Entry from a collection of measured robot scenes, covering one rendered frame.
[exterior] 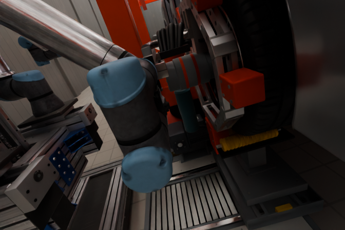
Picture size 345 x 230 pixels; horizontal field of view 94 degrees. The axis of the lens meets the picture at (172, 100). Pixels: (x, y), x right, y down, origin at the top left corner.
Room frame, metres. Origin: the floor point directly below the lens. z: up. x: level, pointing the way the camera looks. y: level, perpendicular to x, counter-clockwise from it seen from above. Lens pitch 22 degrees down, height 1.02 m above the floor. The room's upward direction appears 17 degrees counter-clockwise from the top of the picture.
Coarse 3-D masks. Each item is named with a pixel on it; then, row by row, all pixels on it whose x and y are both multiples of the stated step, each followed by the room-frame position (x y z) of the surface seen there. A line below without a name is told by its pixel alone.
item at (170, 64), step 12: (180, 60) 0.66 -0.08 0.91; (192, 60) 0.64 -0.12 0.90; (204, 60) 0.63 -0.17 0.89; (168, 72) 0.64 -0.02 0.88; (180, 72) 0.63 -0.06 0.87; (192, 72) 0.62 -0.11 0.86; (204, 72) 0.62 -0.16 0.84; (168, 84) 0.63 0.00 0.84; (180, 84) 0.63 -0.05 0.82; (192, 84) 0.64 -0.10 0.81
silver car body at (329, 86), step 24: (168, 0) 3.64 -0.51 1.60; (288, 0) 0.30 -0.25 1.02; (312, 0) 0.25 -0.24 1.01; (336, 0) 0.22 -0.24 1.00; (168, 24) 3.09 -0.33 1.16; (312, 24) 0.25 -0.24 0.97; (336, 24) 0.21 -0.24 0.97; (312, 48) 0.25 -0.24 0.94; (336, 48) 0.21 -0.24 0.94; (312, 72) 0.25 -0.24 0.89; (336, 72) 0.21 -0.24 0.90; (312, 96) 0.24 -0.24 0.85; (336, 96) 0.20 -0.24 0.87; (312, 120) 0.24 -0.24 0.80; (336, 120) 0.20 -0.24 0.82; (336, 144) 0.19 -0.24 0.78
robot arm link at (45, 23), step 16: (0, 0) 0.33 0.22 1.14; (16, 0) 0.34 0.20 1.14; (32, 0) 0.35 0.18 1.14; (0, 16) 0.33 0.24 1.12; (16, 16) 0.33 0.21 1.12; (32, 16) 0.33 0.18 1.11; (48, 16) 0.33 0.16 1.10; (64, 16) 0.35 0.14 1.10; (16, 32) 0.35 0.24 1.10; (32, 32) 0.33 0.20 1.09; (48, 32) 0.33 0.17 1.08; (64, 32) 0.33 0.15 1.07; (80, 32) 0.34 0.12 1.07; (48, 48) 0.34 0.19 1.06; (64, 48) 0.33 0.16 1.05; (80, 48) 0.32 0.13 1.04; (96, 48) 0.33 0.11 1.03; (112, 48) 0.34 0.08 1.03; (80, 64) 0.33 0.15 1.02; (96, 64) 0.32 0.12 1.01; (144, 64) 0.33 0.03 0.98
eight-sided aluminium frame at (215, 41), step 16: (208, 16) 0.55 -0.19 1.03; (208, 32) 0.45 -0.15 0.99; (224, 32) 0.44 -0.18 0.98; (192, 48) 0.94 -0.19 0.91; (208, 48) 0.46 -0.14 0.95; (224, 48) 0.42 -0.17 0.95; (208, 96) 0.82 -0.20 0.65; (208, 112) 0.70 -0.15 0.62; (224, 112) 0.42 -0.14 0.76; (240, 112) 0.42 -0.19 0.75; (224, 128) 0.56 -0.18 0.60
